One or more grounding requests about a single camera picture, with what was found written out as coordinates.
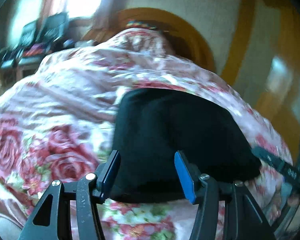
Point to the floral pink bed quilt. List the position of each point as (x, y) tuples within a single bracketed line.
[(59, 122)]

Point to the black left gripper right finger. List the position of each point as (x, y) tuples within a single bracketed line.
[(243, 218)]

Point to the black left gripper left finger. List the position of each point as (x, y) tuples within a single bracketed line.
[(51, 218)]

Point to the wooden wardrobe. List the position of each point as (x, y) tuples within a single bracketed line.
[(263, 64)]

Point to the black pants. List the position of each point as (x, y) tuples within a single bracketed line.
[(153, 124)]

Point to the colourful striped pillow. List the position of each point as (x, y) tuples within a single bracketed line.
[(141, 25)]

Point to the cluttered desk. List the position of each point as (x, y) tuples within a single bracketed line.
[(32, 56)]

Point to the wooden arched headboard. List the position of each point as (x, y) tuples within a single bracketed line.
[(184, 39)]

